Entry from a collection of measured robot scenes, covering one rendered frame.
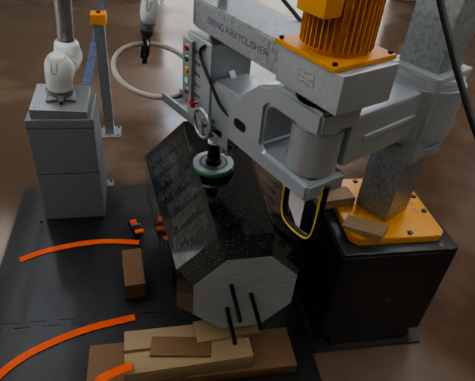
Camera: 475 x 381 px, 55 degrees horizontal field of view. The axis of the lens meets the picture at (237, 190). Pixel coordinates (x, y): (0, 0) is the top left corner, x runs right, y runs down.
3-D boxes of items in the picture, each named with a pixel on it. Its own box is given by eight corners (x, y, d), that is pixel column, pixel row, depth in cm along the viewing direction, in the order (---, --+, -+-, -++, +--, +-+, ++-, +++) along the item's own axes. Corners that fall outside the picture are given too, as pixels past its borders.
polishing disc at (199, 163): (236, 156, 249) (236, 154, 248) (229, 178, 232) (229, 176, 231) (198, 150, 251) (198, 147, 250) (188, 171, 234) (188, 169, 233)
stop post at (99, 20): (121, 126, 435) (112, 7, 369) (121, 137, 419) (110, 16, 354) (100, 127, 431) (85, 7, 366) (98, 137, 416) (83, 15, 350)
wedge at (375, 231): (386, 232, 224) (389, 224, 221) (379, 244, 217) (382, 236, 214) (348, 215, 232) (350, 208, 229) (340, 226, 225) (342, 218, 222)
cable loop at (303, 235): (316, 247, 192) (331, 187, 172) (309, 250, 190) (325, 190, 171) (282, 216, 206) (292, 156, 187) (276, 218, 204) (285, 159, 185)
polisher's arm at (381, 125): (399, 101, 231) (415, 53, 216) (462, 131, 210) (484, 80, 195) (294, 141, 192) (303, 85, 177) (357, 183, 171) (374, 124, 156)
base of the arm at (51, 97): (45, 106, 280) (44, 98, 276) (45, 88, 295) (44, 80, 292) (77, 105, 285) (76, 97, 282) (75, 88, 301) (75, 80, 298)
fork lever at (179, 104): (258, 147, 219) (260, 138, 217) (225, 158, 210) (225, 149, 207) (186, 94, 264) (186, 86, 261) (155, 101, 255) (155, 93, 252)
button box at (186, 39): (195, 100, 216) (197, 41, 199) (190, 101, 215) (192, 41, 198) (186, 94, 221) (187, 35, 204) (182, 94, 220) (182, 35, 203)
